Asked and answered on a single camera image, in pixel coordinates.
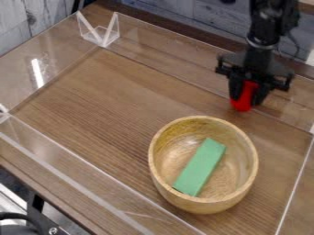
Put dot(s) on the wooden bowl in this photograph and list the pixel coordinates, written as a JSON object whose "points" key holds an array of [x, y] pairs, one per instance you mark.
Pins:
{"points": [[171, 149]]}

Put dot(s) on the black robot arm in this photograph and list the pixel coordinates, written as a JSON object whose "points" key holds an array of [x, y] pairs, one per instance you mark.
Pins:
{"points": [[274, 18]]}

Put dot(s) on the black table leg bracket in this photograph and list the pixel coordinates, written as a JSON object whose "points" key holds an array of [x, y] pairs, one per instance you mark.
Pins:
{"points": [[47, 226]]}

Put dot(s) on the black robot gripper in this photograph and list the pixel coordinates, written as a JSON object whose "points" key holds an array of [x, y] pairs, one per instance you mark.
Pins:
{"points": [[255, 65]]}

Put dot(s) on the green rectangular block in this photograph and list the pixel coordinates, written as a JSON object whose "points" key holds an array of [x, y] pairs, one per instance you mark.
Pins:
{"points": [[202, 164]]}

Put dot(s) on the red toy strawberry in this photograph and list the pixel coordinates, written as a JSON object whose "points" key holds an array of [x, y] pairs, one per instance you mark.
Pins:
{"points": [[242, 103]]}

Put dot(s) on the clear acrylic corner bracket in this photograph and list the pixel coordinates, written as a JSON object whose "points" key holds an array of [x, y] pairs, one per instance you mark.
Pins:
{"points": [[103, 36]]}

